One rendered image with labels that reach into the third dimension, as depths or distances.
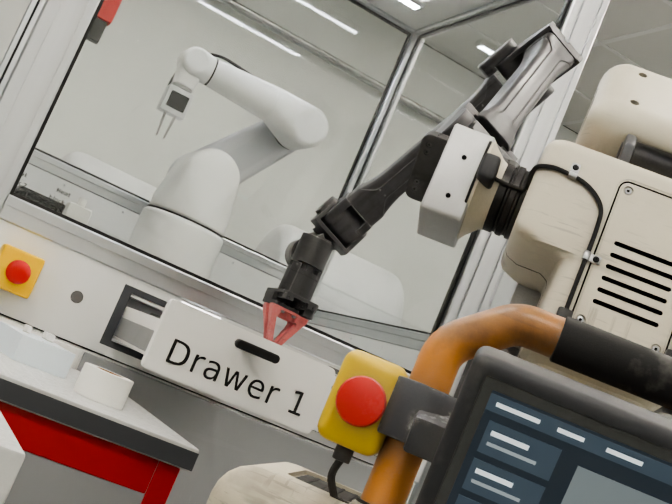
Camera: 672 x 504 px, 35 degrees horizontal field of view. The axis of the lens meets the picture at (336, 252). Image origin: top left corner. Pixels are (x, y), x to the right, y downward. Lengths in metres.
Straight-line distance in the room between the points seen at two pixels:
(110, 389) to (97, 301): 0.50
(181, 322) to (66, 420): 0.34
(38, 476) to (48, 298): 0.62
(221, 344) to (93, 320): 0.36
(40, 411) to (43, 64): 0.78
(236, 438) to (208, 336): 0.43
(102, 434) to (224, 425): 0.70
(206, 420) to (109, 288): 0.30
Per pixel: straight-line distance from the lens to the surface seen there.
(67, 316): 1.92
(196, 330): 1.62
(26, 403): 1.32
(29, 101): 1.92
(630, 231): 1.17
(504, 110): 1.48
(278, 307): 1.74
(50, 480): 1.35
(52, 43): 1.93
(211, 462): 2.02
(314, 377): 1.69
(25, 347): 1.58
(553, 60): 1.65
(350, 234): 1.78
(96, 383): 1.44
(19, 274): 1.83
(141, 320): 1.80
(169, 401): 1.98
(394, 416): 0.78
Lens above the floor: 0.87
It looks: 8 degrees up
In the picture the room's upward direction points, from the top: 23 degrees clockwise
